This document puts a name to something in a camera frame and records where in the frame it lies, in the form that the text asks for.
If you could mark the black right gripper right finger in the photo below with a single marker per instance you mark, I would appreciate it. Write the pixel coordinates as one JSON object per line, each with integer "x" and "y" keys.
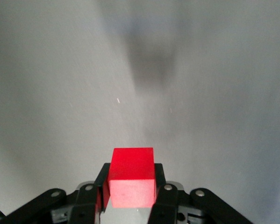
{"x": 167, "y": 205}

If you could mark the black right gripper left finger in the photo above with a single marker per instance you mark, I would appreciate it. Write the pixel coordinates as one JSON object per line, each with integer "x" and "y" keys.
{"x": 86, "y": 205}

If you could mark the red cube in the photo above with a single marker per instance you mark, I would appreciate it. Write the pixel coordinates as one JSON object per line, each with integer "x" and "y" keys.
{"x": 131, "y": 177}

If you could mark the dark grey table mat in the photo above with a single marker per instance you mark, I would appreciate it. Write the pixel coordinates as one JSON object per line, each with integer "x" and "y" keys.
{"x": 60, "y": 93}

